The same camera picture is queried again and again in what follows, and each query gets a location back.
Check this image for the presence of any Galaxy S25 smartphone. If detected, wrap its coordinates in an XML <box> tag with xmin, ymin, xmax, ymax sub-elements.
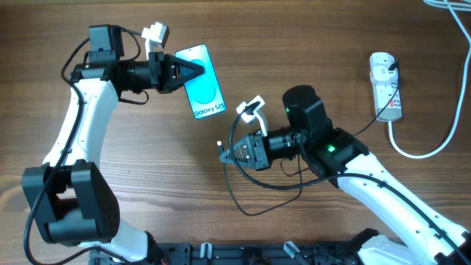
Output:
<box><xmin>174</xmin><ymin>44</ymin><xmax>226</xmax><ymax>119</ymax></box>

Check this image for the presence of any black USB charging cable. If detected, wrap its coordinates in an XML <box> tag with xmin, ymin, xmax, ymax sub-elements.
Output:
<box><xmin>216</xmin><ymin>58</ymin><xmax>402</xmax><ymax>217</ymax></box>

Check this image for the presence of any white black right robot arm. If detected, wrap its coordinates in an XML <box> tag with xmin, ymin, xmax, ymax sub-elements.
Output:
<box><xmin>218</xmin><ymin>85</ymin><xmax>470</xmax><ymax>264</ymax></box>

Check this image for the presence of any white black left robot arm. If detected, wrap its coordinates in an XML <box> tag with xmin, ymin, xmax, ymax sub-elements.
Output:
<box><xmin>21</xmin><ymin>22</ymin><xmax>204</xmax><ymax>264</ymax></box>

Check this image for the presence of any white charger plug adapter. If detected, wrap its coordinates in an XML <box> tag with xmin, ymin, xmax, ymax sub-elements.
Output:
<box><xmin>369</xmin><ymin>65</ymin><xmax>398</xmax><ymax>85</ymax></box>

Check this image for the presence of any white power strip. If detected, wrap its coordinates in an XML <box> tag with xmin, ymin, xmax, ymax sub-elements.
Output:
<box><xmin>369</xmin><ymin>52</ymin><xmax>402</xmax><ymax>122</ymax></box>

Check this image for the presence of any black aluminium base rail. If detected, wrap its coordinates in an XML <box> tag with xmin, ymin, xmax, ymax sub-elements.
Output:
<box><xmin>88</xmin><ymin>241</ymin><xmax>417</xmax><ymax>265</ymax></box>

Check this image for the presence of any white power strip cord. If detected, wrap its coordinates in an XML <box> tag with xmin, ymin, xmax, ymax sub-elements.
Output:
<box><xmin>387</xmin><ymin>0</ymin><xmax>471</xmax><ymax>160</ymax></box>

